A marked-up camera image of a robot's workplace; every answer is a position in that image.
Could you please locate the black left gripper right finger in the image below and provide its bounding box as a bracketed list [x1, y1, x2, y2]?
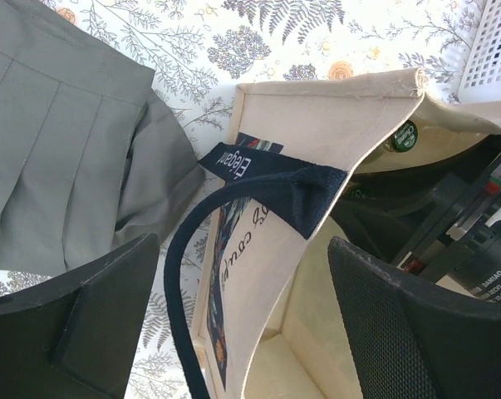
[327, 237, 501, 398]

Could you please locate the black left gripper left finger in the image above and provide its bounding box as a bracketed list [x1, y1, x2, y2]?
[0, 234, 160, 398]

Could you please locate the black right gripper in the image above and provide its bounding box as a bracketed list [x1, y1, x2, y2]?
[336, 135, 501, 304]

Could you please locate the clear Chang bottle back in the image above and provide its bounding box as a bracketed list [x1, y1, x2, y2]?
[383, 121, 418, 153]

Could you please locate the beige canvas tote bag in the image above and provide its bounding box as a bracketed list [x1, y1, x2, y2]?
[164, 69, 501, 398]

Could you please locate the white plastic basket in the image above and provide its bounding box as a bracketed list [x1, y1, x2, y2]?
[458, 0, 501, 103]

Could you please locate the grey folded cloth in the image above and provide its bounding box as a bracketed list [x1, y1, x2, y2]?
[0, 1, 204, 276]

